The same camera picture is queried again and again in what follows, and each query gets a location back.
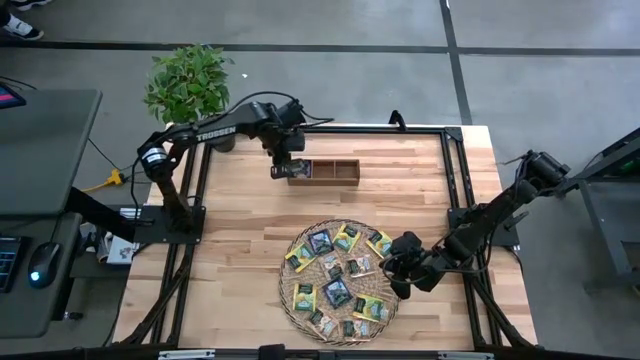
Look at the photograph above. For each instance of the dark grey raised desk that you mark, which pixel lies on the dark grey raised desk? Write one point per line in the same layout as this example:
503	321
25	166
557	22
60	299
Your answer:
45	150

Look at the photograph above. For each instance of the yellow power plug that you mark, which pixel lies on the yellow power plug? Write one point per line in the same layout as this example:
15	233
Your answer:
116	178

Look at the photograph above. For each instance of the wooden three-compartment box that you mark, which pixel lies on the wooden three-compartment box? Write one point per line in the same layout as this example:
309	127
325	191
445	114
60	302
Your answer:
345	183

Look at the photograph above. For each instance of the grey keyboard desk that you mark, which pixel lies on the grey keyboard desk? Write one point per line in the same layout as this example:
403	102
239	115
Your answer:
50	227

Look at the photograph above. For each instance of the white printed box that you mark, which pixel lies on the white printed box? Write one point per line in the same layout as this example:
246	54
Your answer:
122	251

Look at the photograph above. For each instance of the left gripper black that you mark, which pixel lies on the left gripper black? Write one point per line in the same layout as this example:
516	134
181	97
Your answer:
285	145

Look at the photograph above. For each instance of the yellow lemon tea bag packet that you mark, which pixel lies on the yellow lemon tea bag packet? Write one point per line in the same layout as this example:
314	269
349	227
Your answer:
380	243
369	308
346	238
304	297
300	257

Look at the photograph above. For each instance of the black computer mouse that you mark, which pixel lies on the black computer mouse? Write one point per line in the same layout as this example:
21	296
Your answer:
44	263

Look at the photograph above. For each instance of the tan vanilla tea bag packet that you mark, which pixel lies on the tan vanilla tea bag packet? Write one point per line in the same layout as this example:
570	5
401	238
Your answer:
356	329
360	266
322	322
332	266
385	314

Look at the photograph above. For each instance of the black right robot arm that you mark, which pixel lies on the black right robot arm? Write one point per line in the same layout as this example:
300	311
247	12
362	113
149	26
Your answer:
500	207

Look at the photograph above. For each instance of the blue tea bag packet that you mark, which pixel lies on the blue tea bag packet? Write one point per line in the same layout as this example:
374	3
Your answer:
301	169
337	292
320	242

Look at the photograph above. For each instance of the black metal stand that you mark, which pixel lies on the black metal stand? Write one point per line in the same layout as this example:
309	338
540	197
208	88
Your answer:
612	157

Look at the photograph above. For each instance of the small lit display screen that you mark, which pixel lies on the small lit display screen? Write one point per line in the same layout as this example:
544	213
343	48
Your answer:
10	96

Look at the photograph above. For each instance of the black metal table frame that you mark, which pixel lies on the black metal table frame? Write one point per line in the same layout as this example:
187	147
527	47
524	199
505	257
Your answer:
375	129

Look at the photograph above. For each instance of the white black sneaker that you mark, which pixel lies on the white black sneaker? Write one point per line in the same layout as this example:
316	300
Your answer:
20	27
30	3

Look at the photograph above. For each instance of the black support bar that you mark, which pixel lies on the black support bar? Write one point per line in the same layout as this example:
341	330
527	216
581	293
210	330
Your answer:
100	214

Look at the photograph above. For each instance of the green potted plant black pot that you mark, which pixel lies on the green potted plant black pot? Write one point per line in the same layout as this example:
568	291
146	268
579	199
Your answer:
187	82

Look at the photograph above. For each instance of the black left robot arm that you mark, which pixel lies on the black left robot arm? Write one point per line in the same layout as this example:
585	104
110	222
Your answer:
215	134

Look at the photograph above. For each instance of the silver metal bracket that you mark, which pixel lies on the silver metal bracket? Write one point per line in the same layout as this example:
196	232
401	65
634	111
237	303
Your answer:
186	354
465	355

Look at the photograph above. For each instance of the backlit black keyboard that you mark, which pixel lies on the backlit black keyboard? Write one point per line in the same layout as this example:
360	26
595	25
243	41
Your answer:
7	262

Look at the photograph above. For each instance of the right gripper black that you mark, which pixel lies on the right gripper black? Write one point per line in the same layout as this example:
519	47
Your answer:
422	270

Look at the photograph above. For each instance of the round woven straw tray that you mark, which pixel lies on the round woven straw tray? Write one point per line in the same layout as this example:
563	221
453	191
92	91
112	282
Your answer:
287	285

